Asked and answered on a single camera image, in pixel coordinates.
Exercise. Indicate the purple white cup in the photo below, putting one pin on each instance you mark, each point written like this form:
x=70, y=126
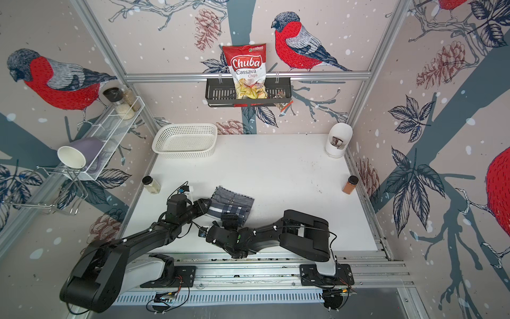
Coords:
x=80, y=153

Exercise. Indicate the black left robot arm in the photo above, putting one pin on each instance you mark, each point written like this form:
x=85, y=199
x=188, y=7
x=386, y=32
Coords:
x=96, y=280

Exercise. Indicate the grey plaid pillowcase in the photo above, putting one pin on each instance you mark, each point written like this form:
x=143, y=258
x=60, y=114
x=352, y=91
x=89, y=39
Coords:
x=224, y=202

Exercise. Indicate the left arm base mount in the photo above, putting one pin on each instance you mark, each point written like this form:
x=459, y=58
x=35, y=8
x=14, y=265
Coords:
x=171, y=276

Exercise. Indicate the chrome wire cup holder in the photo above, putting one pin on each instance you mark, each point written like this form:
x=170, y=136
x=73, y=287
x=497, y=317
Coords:
x=49, y=189

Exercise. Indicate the white cylindrical container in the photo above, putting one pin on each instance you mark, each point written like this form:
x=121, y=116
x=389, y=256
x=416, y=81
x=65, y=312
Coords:
x=338, y=139

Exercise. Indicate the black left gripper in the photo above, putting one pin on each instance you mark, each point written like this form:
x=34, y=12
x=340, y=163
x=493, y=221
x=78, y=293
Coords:
x=200, y=204

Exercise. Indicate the orange spice jar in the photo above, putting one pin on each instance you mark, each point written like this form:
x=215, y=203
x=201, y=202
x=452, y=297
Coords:
x=351, y=184

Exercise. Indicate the aluminium rail base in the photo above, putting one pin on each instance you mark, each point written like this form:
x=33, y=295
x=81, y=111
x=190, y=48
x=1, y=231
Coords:
x=269, y=285

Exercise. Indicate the glass jar on shelf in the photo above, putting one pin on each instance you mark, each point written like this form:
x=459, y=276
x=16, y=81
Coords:
x=130, y=97

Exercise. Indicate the small white spice jar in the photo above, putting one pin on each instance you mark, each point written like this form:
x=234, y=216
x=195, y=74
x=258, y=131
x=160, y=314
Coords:
x=151, y=185

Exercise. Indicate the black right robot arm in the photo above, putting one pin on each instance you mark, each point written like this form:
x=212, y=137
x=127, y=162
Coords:
x=304, y=235

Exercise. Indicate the black wire wall basket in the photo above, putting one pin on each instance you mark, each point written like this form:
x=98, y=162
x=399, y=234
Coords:
x=222, y=93

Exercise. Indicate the white plastic mesh basket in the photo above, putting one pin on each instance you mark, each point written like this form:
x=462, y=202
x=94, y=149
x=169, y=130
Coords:
x=185, y=141

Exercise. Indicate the white wire wall shelf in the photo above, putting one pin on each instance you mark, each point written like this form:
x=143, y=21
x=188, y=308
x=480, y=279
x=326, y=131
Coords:
x=110, y=131

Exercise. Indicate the black lid spice jar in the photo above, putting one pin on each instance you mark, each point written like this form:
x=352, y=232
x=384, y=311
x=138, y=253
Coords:
x=121, y=107

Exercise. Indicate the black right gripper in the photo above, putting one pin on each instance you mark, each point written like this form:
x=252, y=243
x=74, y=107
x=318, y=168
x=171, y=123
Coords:
x=228, y=222

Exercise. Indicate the red Chuba chips bag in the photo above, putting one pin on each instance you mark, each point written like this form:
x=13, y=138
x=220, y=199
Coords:
x=247, y=64

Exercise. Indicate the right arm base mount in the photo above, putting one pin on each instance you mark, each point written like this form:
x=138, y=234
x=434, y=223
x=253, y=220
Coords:
x=310, y=276

